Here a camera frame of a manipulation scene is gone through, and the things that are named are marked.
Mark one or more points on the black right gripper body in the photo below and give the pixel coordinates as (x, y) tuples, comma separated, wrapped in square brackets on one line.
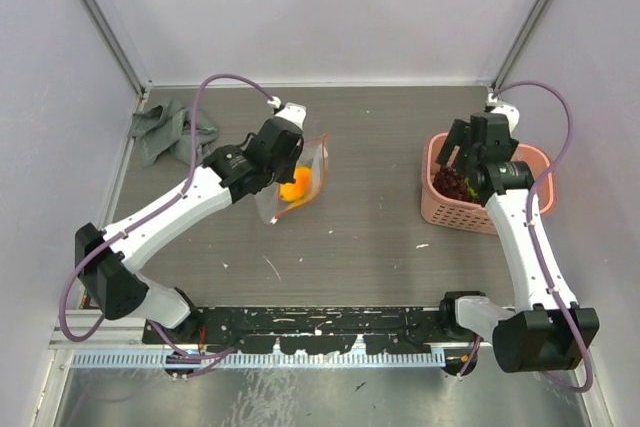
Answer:
[(470, 157)]

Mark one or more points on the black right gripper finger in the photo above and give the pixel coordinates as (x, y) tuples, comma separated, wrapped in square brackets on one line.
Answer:
[(475, 135), (454, 138)]

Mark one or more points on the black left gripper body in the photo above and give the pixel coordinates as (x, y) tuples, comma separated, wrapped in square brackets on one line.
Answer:
[(284, 170)]

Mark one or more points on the orange mango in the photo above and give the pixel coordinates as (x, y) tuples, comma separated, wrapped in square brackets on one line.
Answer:
[(298, 189)]

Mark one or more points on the dark red grape bunch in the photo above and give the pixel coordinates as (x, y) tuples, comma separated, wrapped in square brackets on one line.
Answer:
[(451, 185)]

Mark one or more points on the clear zip top bag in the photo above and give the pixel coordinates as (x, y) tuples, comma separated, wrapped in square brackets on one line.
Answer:
[(315, 156)]

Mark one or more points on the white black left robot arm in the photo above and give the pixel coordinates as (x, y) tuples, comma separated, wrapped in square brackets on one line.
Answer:
[(111, 259)]

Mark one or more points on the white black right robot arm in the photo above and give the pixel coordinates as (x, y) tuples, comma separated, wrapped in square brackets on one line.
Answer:
[(547, 330)]

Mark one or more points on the green custard apple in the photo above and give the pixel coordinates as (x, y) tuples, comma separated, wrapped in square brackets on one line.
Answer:
[(473, 188)]

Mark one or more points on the pink plastic basket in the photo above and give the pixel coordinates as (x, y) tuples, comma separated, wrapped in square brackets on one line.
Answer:
[(442, 211)]

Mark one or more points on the green crumpled cloth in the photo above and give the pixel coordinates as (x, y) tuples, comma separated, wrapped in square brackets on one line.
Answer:
[(166, 129)]

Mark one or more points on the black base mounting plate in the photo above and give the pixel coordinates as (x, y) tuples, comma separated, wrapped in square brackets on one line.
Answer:
[(318, 330)]

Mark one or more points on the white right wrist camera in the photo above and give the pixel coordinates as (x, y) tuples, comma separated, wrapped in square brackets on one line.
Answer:
[(497, 106)]

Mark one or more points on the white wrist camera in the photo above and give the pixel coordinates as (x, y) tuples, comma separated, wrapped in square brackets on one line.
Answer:
[(293, 113), (497, 106)]

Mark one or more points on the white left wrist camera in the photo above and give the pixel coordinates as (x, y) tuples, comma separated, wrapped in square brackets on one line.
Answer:
[(293, 113)]

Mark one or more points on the aluminium right frame post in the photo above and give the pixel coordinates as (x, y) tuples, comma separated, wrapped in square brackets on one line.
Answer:
[(531, 22)]

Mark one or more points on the aluminium frame post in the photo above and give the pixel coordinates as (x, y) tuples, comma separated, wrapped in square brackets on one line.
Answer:
[(113, 42), (531, 22)]

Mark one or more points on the white slotted cable duct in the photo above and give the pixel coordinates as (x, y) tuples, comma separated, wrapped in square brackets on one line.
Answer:
[(159, 358)]

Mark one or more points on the aluminium left frame post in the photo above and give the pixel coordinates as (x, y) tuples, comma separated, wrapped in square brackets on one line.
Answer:
[(113, 42)]

